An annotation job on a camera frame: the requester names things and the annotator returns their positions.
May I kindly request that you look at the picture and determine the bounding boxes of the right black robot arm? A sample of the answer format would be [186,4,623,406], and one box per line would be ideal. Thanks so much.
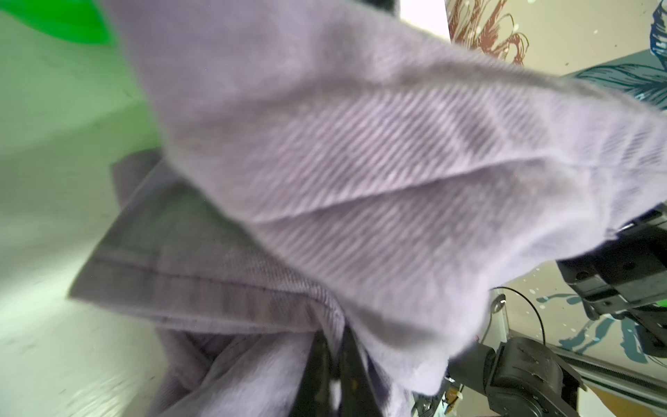
[447,204,666,416]

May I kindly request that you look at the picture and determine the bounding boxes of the green plastic basket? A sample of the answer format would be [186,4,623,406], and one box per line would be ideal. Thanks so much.
[1,0,115,44]

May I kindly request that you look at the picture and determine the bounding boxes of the purple trousers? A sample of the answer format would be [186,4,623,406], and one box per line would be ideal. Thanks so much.
[69,1,666,416]

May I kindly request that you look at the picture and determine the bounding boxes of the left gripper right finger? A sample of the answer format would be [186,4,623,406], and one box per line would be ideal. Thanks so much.
[338,327,382,417]

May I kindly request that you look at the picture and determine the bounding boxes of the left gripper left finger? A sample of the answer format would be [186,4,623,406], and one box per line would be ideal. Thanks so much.
[289,332,334,417]

